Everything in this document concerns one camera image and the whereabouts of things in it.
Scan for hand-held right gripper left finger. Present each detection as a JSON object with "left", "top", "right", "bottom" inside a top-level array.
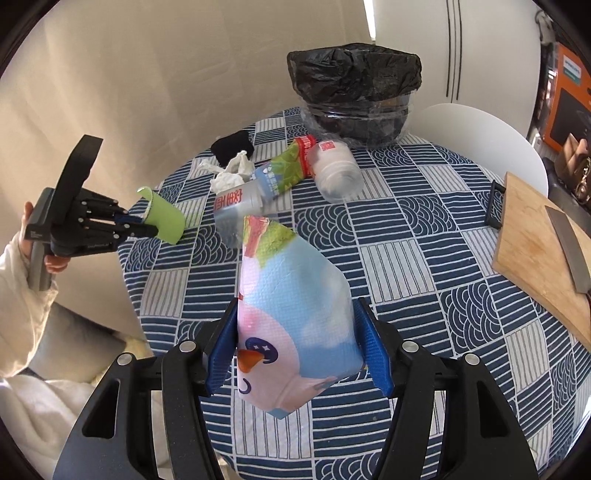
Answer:
[{"left": 53, "top": 298, "right": 241, "bottom": 480}]

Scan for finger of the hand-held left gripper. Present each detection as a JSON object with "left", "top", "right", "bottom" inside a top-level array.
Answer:
[
  {"left": 69, "top": 219, "right": 158, "bottom": 256},
  {"left": 78, "top": 196, "right": 132, "bottom": 219}
]

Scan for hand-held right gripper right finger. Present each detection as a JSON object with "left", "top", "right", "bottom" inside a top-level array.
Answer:
[{"left": 353, "top": 296, "right": 541, "bottom": 480}]

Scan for green paper cup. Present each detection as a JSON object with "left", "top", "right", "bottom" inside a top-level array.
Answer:
[{"left": 136, "top": 186, "right": 186, "bottom": 244}]

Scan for pastel cartoon snack bag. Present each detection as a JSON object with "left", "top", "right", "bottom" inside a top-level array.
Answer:
[{"left": 235, "top": 215, "right": 366, "bottom": 420}]

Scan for white tissue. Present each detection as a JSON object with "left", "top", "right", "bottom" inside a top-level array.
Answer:
[{"left": 199, "top": 150, "right": 256, "bottom": 195}]

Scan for colourful snack wrappers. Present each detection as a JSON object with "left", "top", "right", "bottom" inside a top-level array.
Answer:
[{"left": 213, "top": 135, "right": 319, "bottom": 245}]

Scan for trash bin with black bag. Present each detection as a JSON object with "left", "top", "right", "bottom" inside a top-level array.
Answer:
[{"left": 286, "top": 42, "right": 423, "bottom": 148}]

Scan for person's left forearm white sleeve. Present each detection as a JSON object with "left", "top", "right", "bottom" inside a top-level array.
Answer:
[{"left": 0, "top": 231, "right": 58, "bottom": 377}]

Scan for person's left hand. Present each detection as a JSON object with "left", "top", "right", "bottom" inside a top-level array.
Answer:
[{"left": 21, "top": 202, "right": 71, "bottom": 275}]

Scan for blue white patterned tablecloth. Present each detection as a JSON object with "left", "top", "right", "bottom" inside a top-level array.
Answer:
[{"left": 117, "top": 107, "right": 591, "bottom": 480}]

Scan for grey cushion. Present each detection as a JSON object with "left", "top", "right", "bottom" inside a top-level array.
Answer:
[{"left": 28, "top": 302, "right": 127, "bottom": 384}]

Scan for black cloth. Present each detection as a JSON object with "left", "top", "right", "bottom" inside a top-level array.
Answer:
[{"left": 211, "top": 130, "right": 256, "bottom": 168}]

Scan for wooden cutting board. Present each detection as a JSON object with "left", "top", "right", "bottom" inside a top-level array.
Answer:
[{"left": 491, "top": 172, "right": 591, "bottom": 352}]

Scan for white blanket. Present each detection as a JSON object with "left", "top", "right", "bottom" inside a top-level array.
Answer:
[{"left": 0, "top": 369, "right": 102, "bottom": 480}]

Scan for black metal rack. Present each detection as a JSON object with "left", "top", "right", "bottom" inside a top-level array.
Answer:
[{"left": 485, "top": 180, "right": 508, "bottom": 230}]

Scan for brown leather handbag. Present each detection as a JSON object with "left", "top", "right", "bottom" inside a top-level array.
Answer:
[{"left": 554, "top": 136, "right": 591, "bottom": 206}]

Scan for orange appliance box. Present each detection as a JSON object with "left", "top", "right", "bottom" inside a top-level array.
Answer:
[{"left": 542, "top": 42, "right": 591, "bottom": 153}]

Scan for white wardrobe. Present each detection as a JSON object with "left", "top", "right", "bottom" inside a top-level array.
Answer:
[{"left": 372, "top": 0, "right": 543, "bottom": 139}]

